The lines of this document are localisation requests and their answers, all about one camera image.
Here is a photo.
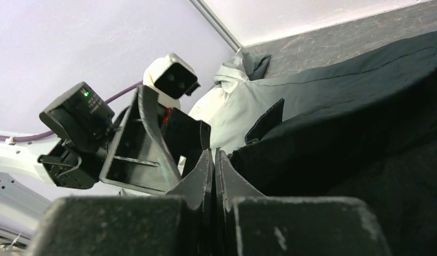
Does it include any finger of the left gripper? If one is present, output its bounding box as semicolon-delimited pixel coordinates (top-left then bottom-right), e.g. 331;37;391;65
158;107;212;177
99;85;181;195

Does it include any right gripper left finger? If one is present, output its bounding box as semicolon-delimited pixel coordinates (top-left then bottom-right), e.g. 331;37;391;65
27;150;214;255

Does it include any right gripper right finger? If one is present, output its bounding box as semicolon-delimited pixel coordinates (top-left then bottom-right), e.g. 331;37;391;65
215;149;391;255

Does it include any grey black gradient jacket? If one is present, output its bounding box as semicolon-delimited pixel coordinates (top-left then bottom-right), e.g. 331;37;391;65
190;31;437;255

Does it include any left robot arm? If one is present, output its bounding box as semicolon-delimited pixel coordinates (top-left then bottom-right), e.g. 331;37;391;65
36;84;211;196

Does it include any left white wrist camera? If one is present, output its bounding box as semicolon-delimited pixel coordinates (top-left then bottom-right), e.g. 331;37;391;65
142;52;200;109

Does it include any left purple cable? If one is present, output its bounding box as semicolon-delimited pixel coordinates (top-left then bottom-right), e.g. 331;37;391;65
0;80;145;144

